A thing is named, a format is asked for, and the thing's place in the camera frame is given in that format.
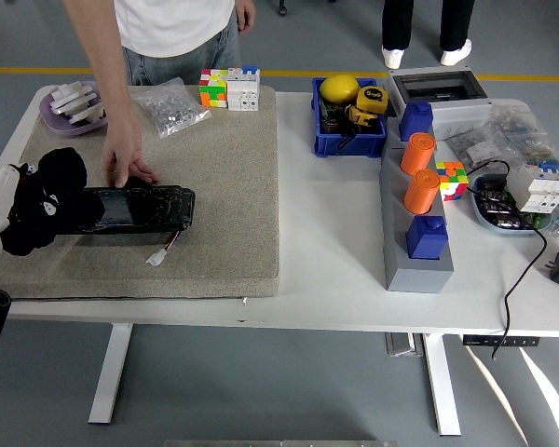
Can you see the person's right forearm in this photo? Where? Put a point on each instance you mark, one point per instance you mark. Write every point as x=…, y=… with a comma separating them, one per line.
x=104, y=65

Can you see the blue plastic bin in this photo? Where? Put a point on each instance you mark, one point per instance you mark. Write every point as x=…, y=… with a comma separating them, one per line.
x=349, y=144

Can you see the grey enclosure box, clear lid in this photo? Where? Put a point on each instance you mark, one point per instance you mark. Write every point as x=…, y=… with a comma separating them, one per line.
x=461, y=109

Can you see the yellow oval ball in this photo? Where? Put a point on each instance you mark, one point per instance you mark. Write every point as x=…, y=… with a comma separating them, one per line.
x=339, y=88

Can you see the blue square bottle block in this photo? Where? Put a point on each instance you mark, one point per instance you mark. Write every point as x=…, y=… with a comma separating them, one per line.
x=426, y=239
x=414, y=121

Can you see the white table leg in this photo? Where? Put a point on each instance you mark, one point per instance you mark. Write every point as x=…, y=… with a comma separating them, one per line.
x=442, y=391
x=112, y=372

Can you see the large multicolour puzzle cube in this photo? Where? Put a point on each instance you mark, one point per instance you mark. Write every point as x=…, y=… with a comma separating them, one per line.
x=213, y=90

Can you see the long silver metal bar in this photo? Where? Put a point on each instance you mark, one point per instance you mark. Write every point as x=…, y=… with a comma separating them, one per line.
x=72, y=102

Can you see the white breaker block, blue top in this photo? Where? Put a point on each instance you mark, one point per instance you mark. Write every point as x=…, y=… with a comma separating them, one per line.
x=242, y=90

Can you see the person's right hand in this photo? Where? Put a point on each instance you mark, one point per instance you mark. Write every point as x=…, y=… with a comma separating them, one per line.
x=123, y=149

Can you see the small clear bag of parts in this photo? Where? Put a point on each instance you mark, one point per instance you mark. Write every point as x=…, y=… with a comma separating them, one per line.
x=475, y=149

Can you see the person's left hand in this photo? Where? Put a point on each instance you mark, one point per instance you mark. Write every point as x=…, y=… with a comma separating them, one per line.
x=246, y=16

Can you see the grey-brown table mat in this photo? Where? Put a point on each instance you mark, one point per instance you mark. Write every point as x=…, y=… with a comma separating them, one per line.
x=223, y=209

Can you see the grey stepped holder block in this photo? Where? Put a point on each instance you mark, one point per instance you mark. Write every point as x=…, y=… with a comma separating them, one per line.
x=417, y=277

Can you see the black table control panel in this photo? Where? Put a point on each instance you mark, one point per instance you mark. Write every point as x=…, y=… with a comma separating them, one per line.
x=500, y=340

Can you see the white circuit breaker, blue clips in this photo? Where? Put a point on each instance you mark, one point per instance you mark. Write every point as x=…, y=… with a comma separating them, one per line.
x=535, y=191

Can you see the black rag with white print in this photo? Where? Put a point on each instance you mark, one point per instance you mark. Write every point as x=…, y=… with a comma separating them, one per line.
x=46, y=200

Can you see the purple oval tray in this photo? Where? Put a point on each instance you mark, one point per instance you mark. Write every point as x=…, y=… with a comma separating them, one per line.
x=56, y=123

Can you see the small multicolour puzzle cube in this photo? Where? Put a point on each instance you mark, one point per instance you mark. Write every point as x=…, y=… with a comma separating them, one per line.
x=453, y=181

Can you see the black glossy panel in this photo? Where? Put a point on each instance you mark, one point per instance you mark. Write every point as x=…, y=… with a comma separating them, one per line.
x=154, y=209

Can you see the white plastic block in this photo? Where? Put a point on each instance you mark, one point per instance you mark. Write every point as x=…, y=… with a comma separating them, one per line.
x=72, y=88

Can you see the large clear bag of parts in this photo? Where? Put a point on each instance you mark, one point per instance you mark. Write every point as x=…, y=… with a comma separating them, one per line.
x=517, y=128

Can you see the yellow round tape measure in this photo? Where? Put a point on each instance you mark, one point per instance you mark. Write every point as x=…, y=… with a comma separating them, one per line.
x=372, y=98

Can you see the clear bag of metal nuts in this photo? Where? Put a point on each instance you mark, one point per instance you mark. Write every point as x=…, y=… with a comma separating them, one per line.
x=177, y=109

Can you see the black electronic modules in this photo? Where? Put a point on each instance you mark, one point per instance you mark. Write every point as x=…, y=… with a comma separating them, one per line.
x=496, y=202

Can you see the orange cylinder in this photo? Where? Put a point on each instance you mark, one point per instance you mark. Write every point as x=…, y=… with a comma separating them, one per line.
x=417, y=156
x=421, y=193

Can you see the person in black trousers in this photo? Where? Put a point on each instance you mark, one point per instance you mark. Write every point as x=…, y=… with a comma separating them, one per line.
x=396, y=23

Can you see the yellow and black tape measure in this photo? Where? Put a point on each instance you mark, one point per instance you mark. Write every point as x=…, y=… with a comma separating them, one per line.
x=361, y=118

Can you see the black chair caster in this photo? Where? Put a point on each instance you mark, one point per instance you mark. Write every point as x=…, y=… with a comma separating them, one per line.
x=282, y=8

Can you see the light blue oval tray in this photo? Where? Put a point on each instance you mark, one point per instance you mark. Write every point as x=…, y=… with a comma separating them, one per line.
x=482, y=216

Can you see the grey box under table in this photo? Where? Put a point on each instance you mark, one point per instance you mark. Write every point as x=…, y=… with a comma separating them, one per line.
x=403, y=344

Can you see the white metal bracket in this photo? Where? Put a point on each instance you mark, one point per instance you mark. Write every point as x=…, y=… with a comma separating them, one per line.
x=88, y=112

